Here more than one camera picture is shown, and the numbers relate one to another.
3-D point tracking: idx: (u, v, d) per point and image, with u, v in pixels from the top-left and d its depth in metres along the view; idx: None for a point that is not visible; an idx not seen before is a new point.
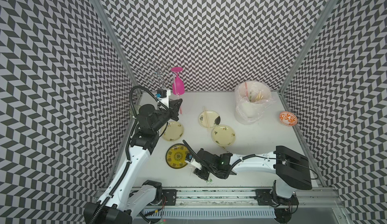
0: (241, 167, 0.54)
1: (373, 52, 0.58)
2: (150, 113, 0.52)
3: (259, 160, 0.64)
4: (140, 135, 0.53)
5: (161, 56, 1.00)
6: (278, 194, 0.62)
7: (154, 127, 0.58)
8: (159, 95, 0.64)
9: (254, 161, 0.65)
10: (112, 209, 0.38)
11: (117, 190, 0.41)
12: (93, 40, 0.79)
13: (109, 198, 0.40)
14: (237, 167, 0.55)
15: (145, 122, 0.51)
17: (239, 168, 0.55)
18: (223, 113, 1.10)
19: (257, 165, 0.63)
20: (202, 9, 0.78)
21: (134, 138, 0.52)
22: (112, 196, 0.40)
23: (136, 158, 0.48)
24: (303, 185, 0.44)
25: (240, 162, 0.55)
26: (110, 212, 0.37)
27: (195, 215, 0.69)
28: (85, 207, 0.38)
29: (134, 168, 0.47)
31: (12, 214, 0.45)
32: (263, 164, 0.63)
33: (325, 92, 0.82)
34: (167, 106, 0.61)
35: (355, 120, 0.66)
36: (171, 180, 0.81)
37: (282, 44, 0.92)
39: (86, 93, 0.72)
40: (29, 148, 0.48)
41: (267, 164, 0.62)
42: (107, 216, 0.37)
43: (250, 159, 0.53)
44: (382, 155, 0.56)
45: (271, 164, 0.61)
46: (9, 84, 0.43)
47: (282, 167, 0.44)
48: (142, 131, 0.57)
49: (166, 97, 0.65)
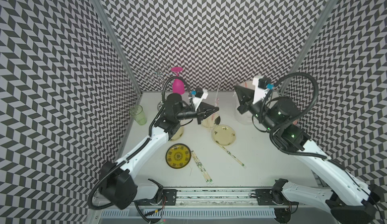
0: (314, 162, 0.43)
1: (373, 52, 0.58)
2: (177, 102, 0.54)
3: (346, 177, 0.40)
4: (164, 120, 0.57)
5: (161, 56, 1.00)
6: (283, 192, 0.63)
7: (178, 116, 0.61)
8: (194, 93, 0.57)
9: (339, 174, 0.40)
10: (124, 172, 0.41)
11: (132, 158, 0.44)
12: (93, 40, 0.79)
13: (124, 162, 0.43)
14: (310, 158, 0.43)
15: (170, 109, 0.55)
17: (310, 160, 0.43)
18: (223, 113, 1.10)
19: (339, 180, 0.40)
20: (202, 9, 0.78)
21: (157, 122, 0.56)
22: (127, 161, 0.43)
23: (156, 137, 0.51)
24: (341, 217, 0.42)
25: (322, 163, 0.42)
26: (121, 175, 0.40)
27: (195, 215, 0.69)
28: (104, 165, 0.42)
29: (152, 145, 0.50)
31: (13, 213, 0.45)
32: (349, 186, 0.39)
33: (325, 92, 0.82)
34: (195, 108, 0.61)
35: (355, 120, 0.66)
36: (171, 180, 0.81)
37: (282, 44, 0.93)
39: (86, 93, 0.72)
40: (29, 148, 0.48)
41: (350, 190, 0.39)
42: (119, 177, 0.40)
43: (336, 169, 0.41)
44: (382, 155, 0.56)
45: (361, 197, 0.38)
46: (9, 83, 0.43)
47: (373, 210, 0.36)
48: (167, 117, 0.61)
49: (199, 99, 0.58)
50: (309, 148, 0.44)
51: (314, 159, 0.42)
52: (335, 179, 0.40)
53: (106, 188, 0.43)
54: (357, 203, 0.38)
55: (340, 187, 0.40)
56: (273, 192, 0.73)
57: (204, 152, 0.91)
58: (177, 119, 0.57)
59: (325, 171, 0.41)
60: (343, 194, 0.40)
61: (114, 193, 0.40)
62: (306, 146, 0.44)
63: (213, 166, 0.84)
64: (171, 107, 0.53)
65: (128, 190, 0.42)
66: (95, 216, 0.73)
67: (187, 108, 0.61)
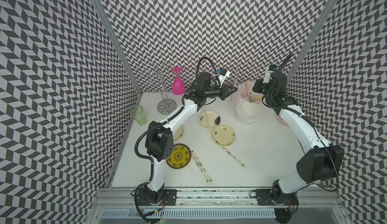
0: (290, 117, 0.54)
1: (374, 52, 0.58)
2: (208, 79, 0.65)
3: (312, 131, 0.48)
4: (193, 94, 0.66)
5: (161, 56, 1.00)
6: (279, 182, 0.65)
7: (206, 90, 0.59)
8: (219, 72, 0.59)
9: (307, 128, 0.49)
10: (167, 130, 0.51)
11: (172, 121, 0.55)
12: (93, 40, 0.79)
13: (166, 122, 0.54)
14: (287, 111, 0.55)
15: (200, 85, 0.66)
17: (288, 116, 0.55)
18: (223, 113, 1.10)
19: (303, 131, 0.49)
20: (202, 9, 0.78)
21: (188, 95, 0.65)
22: (168, 122, 0.54)
23: (189, 107, 0.60)
24: (302, 174, 0.48)
25: (294, 116, 0.53)
26: (166, 132, 0.50)
27: (195, 215, 0.69)
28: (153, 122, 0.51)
29: (185, 112, 0.59)
31: (12, 213, 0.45)
32: (310, 136, 0.47)
33: (325, 91, 0.81)
34: (220, 85, 0.71)
35: (355, 120, 0.66)
36: (171, 180, 0.81)
37: (282, 44, 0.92)
39: (86, 93, 0.72)
40: (29, 148, 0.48)
41: (310, 139, 0.46)
42: (164, 133, 0.50)
43: (306, 124, 0.50)
44: (382, 155, 0.56)
45: (315, 143, 0.45)
46: (9, 84, 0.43)
47: (319, 154, 0.42)
48: (196, 92, 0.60)
49: (224, 77, 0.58)
50: (295, 108, 0.55)
51: (290, 113, 0.54)
52: (301, 132, 0.50)
53: (152, 140, 0.55)
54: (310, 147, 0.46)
55: (304, 138, 0.49)
56: (272, 189, 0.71)
57: (204, 152, 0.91)
58: (204, 95, 0.68)
59: (296, 124, 0.52)
60: (306, 145, 0.48)
61: (157, 147, 0.53)
62: (292, 105, 0.56)
63: (213, 166, 0.84)
64: (202, 82, 0.64)
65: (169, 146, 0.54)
66: (95, 216, 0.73)
67: (215, 87, 0.71)
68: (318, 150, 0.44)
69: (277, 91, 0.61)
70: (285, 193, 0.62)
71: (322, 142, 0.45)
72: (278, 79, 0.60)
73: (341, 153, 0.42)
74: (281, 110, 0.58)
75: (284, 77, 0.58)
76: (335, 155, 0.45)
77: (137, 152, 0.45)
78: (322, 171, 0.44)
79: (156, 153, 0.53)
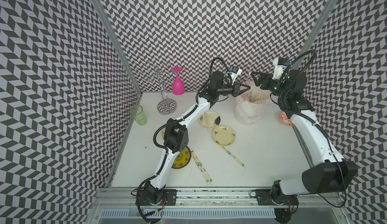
0: (303, 124, 0.50)
1: (373, 52, 0.58)
2: (221, 78, 0.68)
3: (325, 144, 0.44)
4: (206, 92, 0.71)
5: (161, 56, 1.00)
6: (280, 184, 0.65)
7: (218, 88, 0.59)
8: (232, 70, 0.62)
9: (319, 139, 0.45)
10: (183, 127, 0.57)
11: (187, 118, 0.61)
12: (93, 40, 0.79)
13: (181, 119, 0.60)
14: (301, 119, 0.50)
15: (212, 83, 0.70)
17: (301, 123, 0.51)
18: (223, 113, 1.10)
19: (316, 143, 0.45)
20: (202, 9, 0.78)
21: (201, 93, 0.70)
22: (183, 120, 0.60)
23: (202, 105, 0.66)
24: (308, 185, 0.46)
25: (306, 126, 0.49)
26: (182, 129, 0.57)
27: (195, 215, 0.69)
28: (170, 119, 0.60)
29: (199, 110, 0.64)
31: (12, 213, 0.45)
32: (322, 148, 0.44)
33: (326, 92, 0.81)
34: (232, 83, 0.74)
35: (355, 120, 0.66)
36: (172, 180, 0.81)
37: (282, 44, 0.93)
39: (86, 93, 0.72)
40: (29, 148, 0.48)
41: (322, 153, 0.43)
42: (181, 129, 0.57)
43: (318, 135, 0.46)
44: (382, 155, 0.56)
45: (327, 157, 0.42)
46: (9, 83, 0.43)
47: (330, 168, 0.40)
48: (209, 90, 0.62)
49: (236, 75, 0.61)
50: (308, 114, 0.51)
51: (303, 119, 0.50)
52: (313, 142, 0.46)
53: (170, 134, 0.62)
54: (322, 160, 0.42)
55: (316, 149, 0.45)
56: (272, 188, 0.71)
57: (204, 152, 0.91)
58: (217, 92, 0.72)
59: (308, 132, 0.48)
60: (316, 156, 0.45)
61: (174, 140, 0.61)
62: (306, 111, 0.51)
63: (213, 166, 0.84)
64: (214, 81, 0.68)
65: (185, 140, 0.61)
66: (95, 216, 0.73)
67: (228, 85, 0.74)
68: (329, 164, 0.41)
69: (293, 92, 0.55)
70: (285, 194, 0.61)
71: (334, 156, 0.42)
72: (297, 80, 0.52)
73: (353, 170, 0.40)
74: (294, 115, 0.53)
75: (303, 80, 0.51)
76: (346, 171, 0.42)
77: (155, 143, 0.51)
78: (330, 184, 0.41)
79: (173, 146, 0.61)
